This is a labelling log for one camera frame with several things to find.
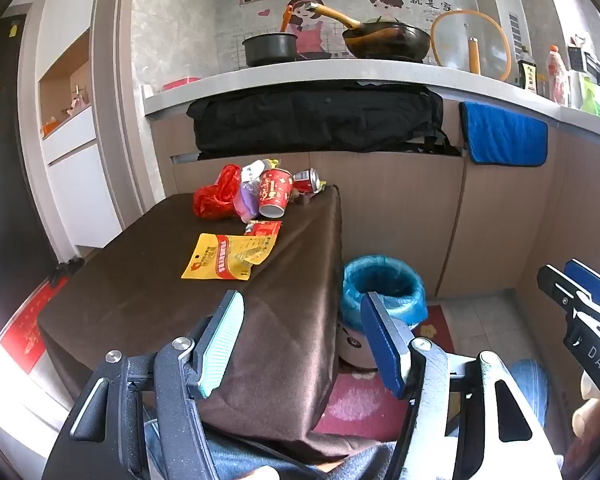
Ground bottle with orange cap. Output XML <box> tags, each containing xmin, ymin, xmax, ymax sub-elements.
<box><xmin>546</xmin><ymin>44</ymin><xmax>571</xmax><ymax>106</ymax></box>

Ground white wall box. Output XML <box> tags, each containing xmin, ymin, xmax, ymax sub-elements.
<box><xmin>472</xmin><ymin>0</ymin><xmax>526</xmax><ymax>68</ymax></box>

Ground white silver wrapper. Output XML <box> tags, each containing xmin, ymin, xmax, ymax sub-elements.
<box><xmin>240</xmin><ymin>159</ymin><xmax>281</xmax><ymax>183</ymax></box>

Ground white trash bin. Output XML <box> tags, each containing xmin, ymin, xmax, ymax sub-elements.
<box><xmin>337</xmin><ymin>312</ymin><xmax>421</xmax><ymax>368</ymax></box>

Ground black cooking pot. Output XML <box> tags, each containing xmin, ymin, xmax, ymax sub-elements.
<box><xmin>241</xmin><ymin>32</ymin><xmax>299</xmax><ymax>67</ymax></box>

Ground black refrigerator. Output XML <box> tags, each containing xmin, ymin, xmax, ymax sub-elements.
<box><xmin>0</xmin><ymin>12</ymin><xmax>56</xmax><ymax>336</ymax></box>

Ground dark slippers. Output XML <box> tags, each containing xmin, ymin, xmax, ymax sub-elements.
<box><xmin>50</xmin><ymin>257</ymin><xmax>84</xmax><ymax>277</ymax></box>

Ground red pink floor mat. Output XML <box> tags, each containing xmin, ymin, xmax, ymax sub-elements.
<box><xmin>312</xmin><ymin>305</ymin><xmax>458</xmax><ymax>443</ymax></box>

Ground plain yellow snack packet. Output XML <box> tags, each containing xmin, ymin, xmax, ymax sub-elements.
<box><xmin>181</xmin><ymin>232</ymin><xmax>253</xmax><ymax>281</ymax></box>

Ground pink tray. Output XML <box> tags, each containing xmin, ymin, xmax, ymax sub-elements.
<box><xmin>162</xmin><ymin>76</ymin><xmax>201</xmax><ymax>92</ymax></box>

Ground red soda can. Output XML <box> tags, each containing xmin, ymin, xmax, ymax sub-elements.
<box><xmin>292</xmin><ymin>167</ymin><xmax>327</xmax><ymax>195</ymax></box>

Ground yellow packet with red band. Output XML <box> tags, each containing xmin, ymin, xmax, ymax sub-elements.
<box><xmin>215</xmin><ymin>233</ymin><xmax>281</xmax><ymax>267</ymax></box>

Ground blue towel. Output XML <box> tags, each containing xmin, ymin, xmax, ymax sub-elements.
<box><xmin>459</xmin><ymin>101</ymin><xmax>549</xmax><ymax>167</ymax></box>

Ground glass lid with orange rim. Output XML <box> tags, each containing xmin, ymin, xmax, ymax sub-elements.
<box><xmin>430</xmin><ymin>9</ymin><xmax>512</xmax><ymax>82</ymax></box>

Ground green plastic bag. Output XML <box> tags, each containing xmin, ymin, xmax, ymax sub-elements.
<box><xmin>580</xmin><ymin>77</ymin><xmax>600</xmax><ymax>118</ymax></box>

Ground red doormat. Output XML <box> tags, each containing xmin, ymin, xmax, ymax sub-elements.
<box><xmin>0</xmin><ymin>275</ymin><xmax>70</xmax><ymax>375</ymax></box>

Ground red foil wrapper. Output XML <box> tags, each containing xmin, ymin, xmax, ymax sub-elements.
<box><xmin>244</xmin><ymin>220</ymin><xmax>283</xmax><ymax>238</ymax></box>

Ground bin with blue liner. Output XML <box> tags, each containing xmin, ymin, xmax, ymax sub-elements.
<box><xmin>342</xmin><ymin>255</ymin><xmax>427</xmax><ymax>330</ymax></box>

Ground white shelf cabinet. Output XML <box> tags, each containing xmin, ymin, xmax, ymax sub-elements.
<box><xmin>17</xmin><ymin>0</ymin><xmax>146</xmax><ymax>261</ymax></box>

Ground table with brown cloth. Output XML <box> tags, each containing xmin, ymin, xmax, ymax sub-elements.
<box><xmin>37</xmin><ymin>185</ymin><xmax>343</xmax><ymax>463</ymax></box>

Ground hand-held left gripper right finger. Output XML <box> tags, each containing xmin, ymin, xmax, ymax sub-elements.
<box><xmin>360</xmin><ymin>291</ymin><xmax>563</xmax><ymax>480</ymax></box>

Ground brown kitchen cabinet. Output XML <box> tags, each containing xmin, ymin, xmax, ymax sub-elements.
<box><xmin>150</xmin><ymin>110</ymin><xmax>600</xmax><ymax>311</ymax></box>

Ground black knife rack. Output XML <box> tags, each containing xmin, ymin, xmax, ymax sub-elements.
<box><xmin>567</xmin><ymin>35</ymin><xmax>600</xmax><ymax>86</ymax></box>

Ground wok with wooden handle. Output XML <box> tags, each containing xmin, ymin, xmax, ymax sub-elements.
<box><xmin>305</xmin><ymin>1</ymin><xmax>433</xmax><ymax>61</ymax></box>

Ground person's right hand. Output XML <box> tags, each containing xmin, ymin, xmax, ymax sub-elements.
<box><xmin>571</xmin><ymin>371</ymin><xmax>600</xmax><ymax>441</ymax></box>

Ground red paper cup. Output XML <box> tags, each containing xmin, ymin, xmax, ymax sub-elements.
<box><xmin>258</xmin><ymin>168</ymin><xmax>295</xmax><ymax>218</ymax></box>

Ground person's blue jeans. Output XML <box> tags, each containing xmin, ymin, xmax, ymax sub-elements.
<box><xmin>142</xmin><ymin>359</ymin><xmax>551</xmax><ymax>480</ymax></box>

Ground cartoon wall sticker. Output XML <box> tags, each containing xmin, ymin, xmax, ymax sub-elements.
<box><xmin>237</xmin><ymin>0</ymin><xmax>456</xmax><ymax>61</ymax></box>

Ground dark sauce bottle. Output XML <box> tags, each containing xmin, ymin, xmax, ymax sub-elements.
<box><xmin>517</xmin><ymin>46</ymin><xmax>538</xmax><ymax>93</ymax></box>

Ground red plastic bag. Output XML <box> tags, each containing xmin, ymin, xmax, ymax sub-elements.
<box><xmin>193</xmin><ymin>164</ymin><xmax>243</xmax><ymax>220</ymax></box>

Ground purple snack packet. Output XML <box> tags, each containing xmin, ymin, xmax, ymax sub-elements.
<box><xmin>232</xmin><ymin>180</ymin><xmax>263</xmax><ymax>222</ymax></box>

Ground black cloth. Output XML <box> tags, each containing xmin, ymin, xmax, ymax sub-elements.
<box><xmin>186</xmin><ymin>86</ymin><xmax>463</xmax><ymax>161</ymax></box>

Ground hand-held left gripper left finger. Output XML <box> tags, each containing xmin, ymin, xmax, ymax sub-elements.
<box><xmin>41</xmin><ymin>290</ymin><xmax>246</xmax><ymax>480</ymax></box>

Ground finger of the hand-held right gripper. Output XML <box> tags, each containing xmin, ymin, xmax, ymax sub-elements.
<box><xmin>537</xmin><ymin>264</ymin><xmax>600</xmax><ymax>320</ymax></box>
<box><xmin>565</xmin><ymin>259</ymin><xmax>600</xmax><ymax>306</ymax></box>

